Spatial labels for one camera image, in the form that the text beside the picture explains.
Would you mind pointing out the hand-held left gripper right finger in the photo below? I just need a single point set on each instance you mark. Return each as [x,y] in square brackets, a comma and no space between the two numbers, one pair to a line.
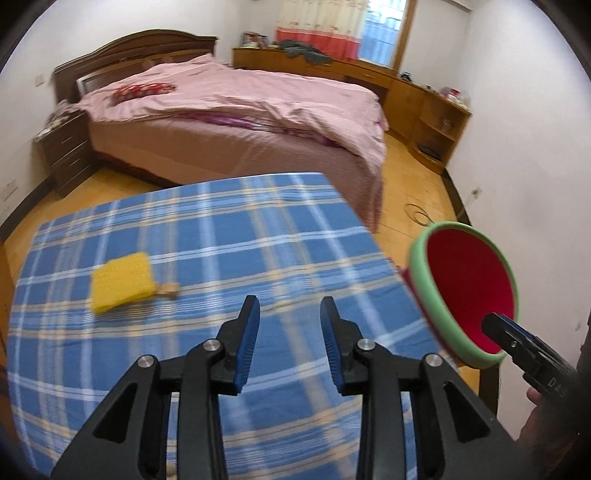
[333,355]

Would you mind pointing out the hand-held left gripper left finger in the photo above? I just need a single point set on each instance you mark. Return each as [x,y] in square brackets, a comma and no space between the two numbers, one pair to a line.
[244,355]

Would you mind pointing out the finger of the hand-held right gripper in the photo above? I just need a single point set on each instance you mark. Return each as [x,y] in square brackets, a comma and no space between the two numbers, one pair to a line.
[512,339]

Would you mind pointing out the green-rimmed red bin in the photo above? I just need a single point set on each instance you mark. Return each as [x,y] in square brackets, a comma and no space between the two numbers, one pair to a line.
[466,286]

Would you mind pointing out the yellow sponge brush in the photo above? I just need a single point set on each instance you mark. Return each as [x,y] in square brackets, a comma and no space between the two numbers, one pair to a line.
[122,281]

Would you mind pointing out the person's right hand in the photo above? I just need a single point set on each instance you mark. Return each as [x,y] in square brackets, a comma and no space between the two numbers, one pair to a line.
[535,398]

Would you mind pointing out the dark wooden table leg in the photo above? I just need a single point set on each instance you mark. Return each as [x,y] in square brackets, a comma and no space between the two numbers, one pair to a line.
[489,392]

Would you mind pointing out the small tan scrap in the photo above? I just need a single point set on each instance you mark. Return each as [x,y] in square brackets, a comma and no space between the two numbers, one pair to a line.
[170,290]

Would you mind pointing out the blue plaid tablecloth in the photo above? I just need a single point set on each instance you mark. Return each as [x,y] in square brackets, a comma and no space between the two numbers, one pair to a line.
[277,240]

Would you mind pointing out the bed with pink mattress cover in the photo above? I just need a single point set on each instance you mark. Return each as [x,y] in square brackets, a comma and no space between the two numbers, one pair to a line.
[231,152]

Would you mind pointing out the black device on shelf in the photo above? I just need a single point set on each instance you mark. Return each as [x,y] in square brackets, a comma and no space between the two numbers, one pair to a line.
[427,150]

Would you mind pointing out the wooden corner shelf unit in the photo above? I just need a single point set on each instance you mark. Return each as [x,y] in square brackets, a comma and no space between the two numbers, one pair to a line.
[438,134]

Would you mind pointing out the glass jar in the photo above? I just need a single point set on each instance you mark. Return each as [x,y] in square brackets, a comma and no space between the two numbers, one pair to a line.
[446,123]

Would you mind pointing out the small items on shelf top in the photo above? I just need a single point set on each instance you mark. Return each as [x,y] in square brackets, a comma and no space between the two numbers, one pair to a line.
[455,94]

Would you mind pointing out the pink checked duvet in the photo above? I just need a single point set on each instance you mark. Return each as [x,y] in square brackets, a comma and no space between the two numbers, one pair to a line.
[258,92]

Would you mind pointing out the dark wooden nightstand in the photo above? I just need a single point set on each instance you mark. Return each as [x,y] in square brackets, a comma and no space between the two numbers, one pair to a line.
[64,147]

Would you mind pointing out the red floral pillow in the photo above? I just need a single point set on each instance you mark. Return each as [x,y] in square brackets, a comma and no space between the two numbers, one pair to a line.
[143,90]

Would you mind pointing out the long wooden desk cabinet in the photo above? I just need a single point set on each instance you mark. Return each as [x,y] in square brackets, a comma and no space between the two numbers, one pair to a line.
[323,69]

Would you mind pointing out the crumpled white cloth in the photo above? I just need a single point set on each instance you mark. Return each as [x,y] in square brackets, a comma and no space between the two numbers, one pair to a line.
[57,117]

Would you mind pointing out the grey clothes pile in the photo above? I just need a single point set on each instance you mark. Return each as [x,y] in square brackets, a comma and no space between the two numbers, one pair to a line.
[304,50]

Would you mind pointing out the window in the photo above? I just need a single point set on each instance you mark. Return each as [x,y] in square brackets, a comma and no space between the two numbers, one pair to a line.
[383,32]

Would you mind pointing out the cream and red curtain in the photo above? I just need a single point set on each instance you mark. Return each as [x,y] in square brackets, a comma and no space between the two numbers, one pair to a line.
[318,27]

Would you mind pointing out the dark wooden headboard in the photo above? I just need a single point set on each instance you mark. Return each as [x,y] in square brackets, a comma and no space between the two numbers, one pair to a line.
[115,50]

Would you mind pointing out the low white wall socket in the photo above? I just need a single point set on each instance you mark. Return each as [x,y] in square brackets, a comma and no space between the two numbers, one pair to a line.
[9,189]

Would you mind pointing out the white wall switch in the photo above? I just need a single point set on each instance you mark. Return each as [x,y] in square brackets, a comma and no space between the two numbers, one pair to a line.
[39,81]

